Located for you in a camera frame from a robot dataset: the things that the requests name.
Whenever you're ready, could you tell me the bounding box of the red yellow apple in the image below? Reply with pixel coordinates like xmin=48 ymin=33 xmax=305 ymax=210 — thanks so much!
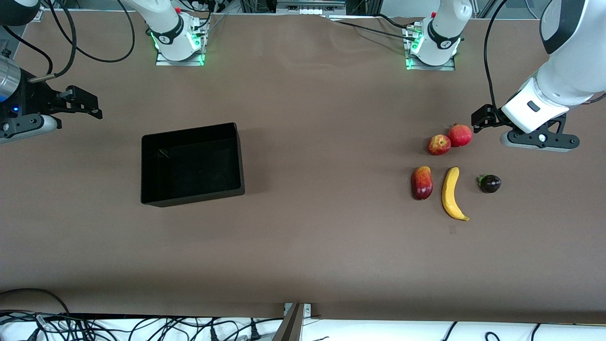
xmin=427 ymin=135 xmax=452 ymax=156

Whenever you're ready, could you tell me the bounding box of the yellow banana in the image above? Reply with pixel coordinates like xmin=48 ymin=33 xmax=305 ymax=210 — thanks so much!
xmin=442 ymin=167 xmax=471 ymax=222

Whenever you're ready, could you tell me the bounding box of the black rectangular plastic box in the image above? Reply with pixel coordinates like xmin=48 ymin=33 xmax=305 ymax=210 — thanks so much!
xmin=141 ymin=122 xmax=246 ymax=208

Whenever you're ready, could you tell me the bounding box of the red pomegranate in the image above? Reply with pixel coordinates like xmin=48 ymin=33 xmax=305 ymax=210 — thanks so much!
xmin=448 ymin=123 xmax=473 ymax=148

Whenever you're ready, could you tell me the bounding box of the dark purple eggplant green calyx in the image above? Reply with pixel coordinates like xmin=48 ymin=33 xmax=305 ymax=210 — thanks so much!
xmin=477 ymin=174 xmax=502 ymax=194

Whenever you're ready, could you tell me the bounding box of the red yellow mango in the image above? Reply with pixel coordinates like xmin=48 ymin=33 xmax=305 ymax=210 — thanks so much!
xmin=411 ymin=166 xmax=434 ymax=201

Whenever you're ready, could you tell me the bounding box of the white power strip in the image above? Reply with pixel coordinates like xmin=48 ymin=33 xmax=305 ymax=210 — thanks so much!
xmin=277 ymin=0 xmax=346 ymax=15

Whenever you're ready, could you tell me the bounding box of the large table cover sheet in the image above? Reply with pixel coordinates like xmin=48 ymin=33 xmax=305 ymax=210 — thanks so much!
xmin=0 ymin=9 xmax=606 ymax=325

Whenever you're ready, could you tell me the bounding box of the black looping arm cable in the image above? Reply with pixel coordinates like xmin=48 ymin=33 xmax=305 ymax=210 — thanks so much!
xmin=45 ymin=0 xmax=136 ymax=63

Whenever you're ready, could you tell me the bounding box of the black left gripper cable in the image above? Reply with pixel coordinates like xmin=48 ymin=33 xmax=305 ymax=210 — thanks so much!
xmin=483 ymin=0 xmax=510 ymax=114

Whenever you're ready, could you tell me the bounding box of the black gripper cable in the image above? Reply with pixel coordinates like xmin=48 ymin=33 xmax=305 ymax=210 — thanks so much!
xmin=483 ymin=0 xmax=510 ymax=114
xmin=27 ymin=0 xmax=78 ymax=84

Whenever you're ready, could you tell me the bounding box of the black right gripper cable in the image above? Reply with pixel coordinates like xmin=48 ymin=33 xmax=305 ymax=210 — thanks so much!
xmin=27 ymin=0 xmax=78 ymax=84

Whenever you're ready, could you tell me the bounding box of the black cable on table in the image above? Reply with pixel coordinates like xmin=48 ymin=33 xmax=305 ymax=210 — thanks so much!
xmin=327 ymin=17 xmax=411 ymax=37
xmin=375 ymin=13 xmax=409 ymax=28

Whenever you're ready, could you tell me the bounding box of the black arching cable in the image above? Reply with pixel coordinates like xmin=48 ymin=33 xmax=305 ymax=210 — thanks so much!
xmin=0 ymin=287 xmax=71 ymax=315

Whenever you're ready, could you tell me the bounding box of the tangled black cable bundle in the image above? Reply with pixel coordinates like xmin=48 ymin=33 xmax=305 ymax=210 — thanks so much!
xmin=0 ymin=310 xmax=268 ymax=341

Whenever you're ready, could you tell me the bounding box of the white sheet under cables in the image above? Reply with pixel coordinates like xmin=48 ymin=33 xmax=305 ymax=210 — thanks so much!
xmin=0 ymin=314 xmax=606 ymax=341

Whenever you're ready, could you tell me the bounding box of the grey camera stand post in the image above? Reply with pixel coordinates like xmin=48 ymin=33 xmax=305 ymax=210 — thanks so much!
xmin=272 ymin=303 xmax=306 ymax=341

